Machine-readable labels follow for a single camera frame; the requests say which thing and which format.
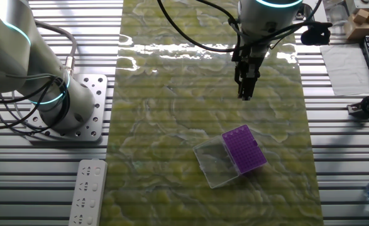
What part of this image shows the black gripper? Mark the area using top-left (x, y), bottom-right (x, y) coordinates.
top-left (233, 39), bottom-right (270, 102)

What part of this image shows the purple pipette tip rack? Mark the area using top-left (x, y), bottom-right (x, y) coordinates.
top-left (221, 124), bottom-right (268, 176)

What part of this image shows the clear plastic rack lid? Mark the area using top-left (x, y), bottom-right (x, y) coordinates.
top-left (192, 135), bottom-right (241, 189)

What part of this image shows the green marble pattern mat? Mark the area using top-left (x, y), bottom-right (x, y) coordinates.
top-left (99, 0), bottom-right (325, 226)

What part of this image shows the white paper sheet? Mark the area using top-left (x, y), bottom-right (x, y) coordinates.
top-left (319, 43), bottom-right (369, 97)

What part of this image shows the clear glass beaker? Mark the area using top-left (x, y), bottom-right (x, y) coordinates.
top-left (327, 3), bottom-right (350, 36)

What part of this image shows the small wooden cube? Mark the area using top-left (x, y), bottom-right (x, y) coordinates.
top-left (353, 8), bottom-right (369, 24)

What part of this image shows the white device with knob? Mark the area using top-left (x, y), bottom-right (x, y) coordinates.
top-left (346, 0), bottom-right (369, 10)

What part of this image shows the metal robot mounting plate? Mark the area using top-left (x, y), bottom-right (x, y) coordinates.
top-left (25, 73), bottom-right (109, 142)

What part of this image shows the white power strip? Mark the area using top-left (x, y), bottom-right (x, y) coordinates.
top-left (68, 159), bottom-right (108, 226)

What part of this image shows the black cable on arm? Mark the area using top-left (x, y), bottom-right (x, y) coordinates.
top-left (157, 0), bottom-right (323, 53)

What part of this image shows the thick grey robot cable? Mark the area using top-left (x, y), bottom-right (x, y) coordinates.
top-left (35, 20), bottom-right (78, 76)

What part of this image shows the black cable bundle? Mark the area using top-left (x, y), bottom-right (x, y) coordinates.
top-left (0, 73), bottom-right (71, 137)

